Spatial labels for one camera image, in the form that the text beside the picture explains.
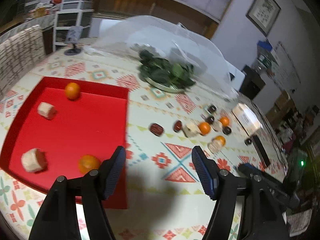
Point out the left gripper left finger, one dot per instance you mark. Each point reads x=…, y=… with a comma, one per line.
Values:
x=111, y=170

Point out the red tray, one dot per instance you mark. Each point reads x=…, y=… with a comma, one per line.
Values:
x=93, y=124

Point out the white mesh food cover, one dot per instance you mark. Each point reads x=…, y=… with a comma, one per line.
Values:
x=170, y=41

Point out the dark plum table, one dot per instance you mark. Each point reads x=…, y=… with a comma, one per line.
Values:
x=248, y=141

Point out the beige sugarcane piece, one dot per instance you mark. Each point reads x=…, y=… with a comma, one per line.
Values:
x=34, y=160
x=215, y=146
x=191, y=130

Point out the black smartphone clear case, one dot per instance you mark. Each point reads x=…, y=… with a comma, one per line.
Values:
x=261, y=151

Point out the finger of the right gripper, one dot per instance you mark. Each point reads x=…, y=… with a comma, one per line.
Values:
x=248, y=170

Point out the beige sugarcane piece edge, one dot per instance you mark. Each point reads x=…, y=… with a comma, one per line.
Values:
x=46, y=110

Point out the framed wall picture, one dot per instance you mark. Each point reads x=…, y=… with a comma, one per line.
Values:
x=263, y=14

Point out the Face tissue pack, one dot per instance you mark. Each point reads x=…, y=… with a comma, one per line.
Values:
x=247, y=119

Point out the white drawer cabinet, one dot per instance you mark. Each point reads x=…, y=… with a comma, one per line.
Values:
x=72, y=13

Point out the red jujube date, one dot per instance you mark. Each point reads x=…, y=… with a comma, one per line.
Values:
x=177, y=126
x=156, y=129

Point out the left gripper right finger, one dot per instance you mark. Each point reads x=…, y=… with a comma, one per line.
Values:
x=207, y=171

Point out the patterned fabric chair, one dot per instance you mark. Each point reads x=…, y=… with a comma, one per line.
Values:
x=20, y=54

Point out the orange tangerine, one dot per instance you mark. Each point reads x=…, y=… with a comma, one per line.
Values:
x=72, y=91
x=87, y=163
x=204, y=128
x=225, y=121

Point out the white chair back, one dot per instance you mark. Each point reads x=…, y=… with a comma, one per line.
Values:
x=237, y=77

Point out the dark plum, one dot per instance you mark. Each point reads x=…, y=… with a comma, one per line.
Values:
x=210, y=119
x=226, y=130
x=211, y=109

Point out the water bottle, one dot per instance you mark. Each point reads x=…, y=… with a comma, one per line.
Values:
x=262, y=62

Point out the plate of green spinach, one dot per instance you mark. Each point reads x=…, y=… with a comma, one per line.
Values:
x=163, y=72

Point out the small desk fan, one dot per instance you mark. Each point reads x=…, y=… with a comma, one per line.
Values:
x=73, y=37

